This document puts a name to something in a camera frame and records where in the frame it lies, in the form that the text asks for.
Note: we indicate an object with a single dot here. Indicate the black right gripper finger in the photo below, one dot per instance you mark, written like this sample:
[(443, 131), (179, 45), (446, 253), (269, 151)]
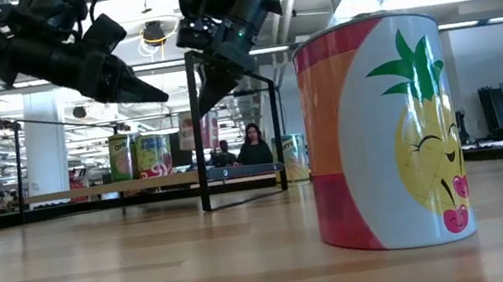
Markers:
[(210, 87), (226, 83)]

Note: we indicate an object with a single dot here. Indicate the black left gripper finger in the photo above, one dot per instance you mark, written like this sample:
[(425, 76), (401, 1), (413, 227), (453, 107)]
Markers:
[(138, 98), (142, 87)]

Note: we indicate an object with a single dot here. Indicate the diced tomatoes can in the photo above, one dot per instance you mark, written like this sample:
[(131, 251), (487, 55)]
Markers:
[(186, 136)]

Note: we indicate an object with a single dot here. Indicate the green oranges can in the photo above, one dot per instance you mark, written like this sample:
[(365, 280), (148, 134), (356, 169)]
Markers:
[(122, 159)]

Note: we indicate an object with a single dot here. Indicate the pink pineapple fruit can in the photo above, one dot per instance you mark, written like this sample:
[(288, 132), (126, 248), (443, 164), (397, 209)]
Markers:
[(373, 142)]

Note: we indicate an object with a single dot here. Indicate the person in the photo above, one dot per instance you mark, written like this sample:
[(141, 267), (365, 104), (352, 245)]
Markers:
[(254, 150), (224, 156)]

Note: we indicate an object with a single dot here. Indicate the white column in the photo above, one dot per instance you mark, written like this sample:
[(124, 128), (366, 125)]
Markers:
[(46, 153)]

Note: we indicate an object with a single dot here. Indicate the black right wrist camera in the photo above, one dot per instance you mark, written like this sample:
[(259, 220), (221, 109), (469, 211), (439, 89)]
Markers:
[(196, 33)]

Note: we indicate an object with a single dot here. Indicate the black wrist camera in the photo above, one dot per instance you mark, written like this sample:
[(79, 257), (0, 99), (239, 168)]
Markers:
[(105, 32), (196, 33)]

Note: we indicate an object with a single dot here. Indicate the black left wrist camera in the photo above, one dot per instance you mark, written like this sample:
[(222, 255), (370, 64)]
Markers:
[(105, 32)]

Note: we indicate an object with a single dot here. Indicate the black frame wooden shelf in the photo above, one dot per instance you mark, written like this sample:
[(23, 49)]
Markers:
[(112, 189)]

